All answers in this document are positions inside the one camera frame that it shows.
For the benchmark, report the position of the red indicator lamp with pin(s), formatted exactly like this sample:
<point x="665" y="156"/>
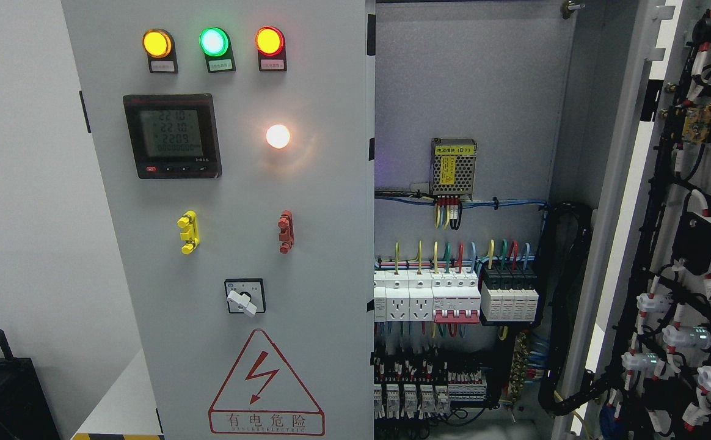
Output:
<point x="270" y="46"/>

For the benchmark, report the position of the white socket breaker row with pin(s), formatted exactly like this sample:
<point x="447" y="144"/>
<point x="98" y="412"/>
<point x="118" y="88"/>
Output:
<point x="428" y="296"/>

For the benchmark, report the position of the black digital power meter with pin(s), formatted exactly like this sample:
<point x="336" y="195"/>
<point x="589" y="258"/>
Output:
<point x="173" y="136"/>

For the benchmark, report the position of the green indicator lamp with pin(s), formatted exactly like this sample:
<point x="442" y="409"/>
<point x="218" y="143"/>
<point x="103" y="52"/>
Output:
<point x="216" y="47"/>

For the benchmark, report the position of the white rotary selector switch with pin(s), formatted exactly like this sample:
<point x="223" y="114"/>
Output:
<point x="245" y="295"/>

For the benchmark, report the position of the yellow terminal connector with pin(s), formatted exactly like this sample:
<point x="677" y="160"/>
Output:
<point x="189" y="233"/>

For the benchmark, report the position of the black white surge protector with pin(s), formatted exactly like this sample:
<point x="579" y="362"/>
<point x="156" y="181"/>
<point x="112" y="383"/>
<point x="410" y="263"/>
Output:
<point x="508" y="296"/>

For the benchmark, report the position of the white glowing indicator lamp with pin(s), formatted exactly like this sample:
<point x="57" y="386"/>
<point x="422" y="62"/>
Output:
<point x="278" y="136"/>

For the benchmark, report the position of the red terminal connector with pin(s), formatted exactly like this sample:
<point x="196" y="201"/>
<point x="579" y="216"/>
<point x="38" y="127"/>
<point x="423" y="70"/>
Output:
<point x="286" y="231"/>

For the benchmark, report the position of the black equipment box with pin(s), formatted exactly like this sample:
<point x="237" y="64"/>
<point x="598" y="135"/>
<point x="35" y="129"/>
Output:
<point x="24" y="412"/>

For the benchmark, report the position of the red electric warning sticker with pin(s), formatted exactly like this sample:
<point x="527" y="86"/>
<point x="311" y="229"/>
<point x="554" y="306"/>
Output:
<point x="262" y="395"/>

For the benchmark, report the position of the grey cabinet door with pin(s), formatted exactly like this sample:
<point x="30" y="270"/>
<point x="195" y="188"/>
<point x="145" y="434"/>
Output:
<point x="317" y="294"/>
<point x="636" y="346"/>

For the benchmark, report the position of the metal mesh power supply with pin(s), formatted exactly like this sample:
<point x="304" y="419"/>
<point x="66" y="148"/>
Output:
<point x="453" y="166"/>

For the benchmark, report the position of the yellow indicator lamp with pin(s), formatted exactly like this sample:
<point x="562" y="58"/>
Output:
<point x="161" y="51"/>

